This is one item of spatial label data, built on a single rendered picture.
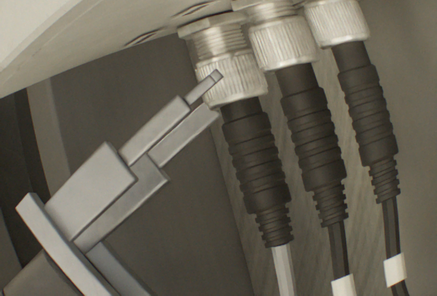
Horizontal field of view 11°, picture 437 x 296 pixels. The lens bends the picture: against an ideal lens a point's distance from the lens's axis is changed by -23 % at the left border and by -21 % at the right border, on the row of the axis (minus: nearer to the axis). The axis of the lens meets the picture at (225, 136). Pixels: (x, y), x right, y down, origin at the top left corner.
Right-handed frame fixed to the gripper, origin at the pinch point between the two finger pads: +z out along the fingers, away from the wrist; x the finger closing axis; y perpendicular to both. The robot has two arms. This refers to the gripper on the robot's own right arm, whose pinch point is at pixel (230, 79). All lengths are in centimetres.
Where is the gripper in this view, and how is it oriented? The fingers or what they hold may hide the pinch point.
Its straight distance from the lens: 68.0
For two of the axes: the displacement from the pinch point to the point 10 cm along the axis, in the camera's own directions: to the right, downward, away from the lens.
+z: 7.5, -6.6, -0.9
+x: -1.3, -0.1, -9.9
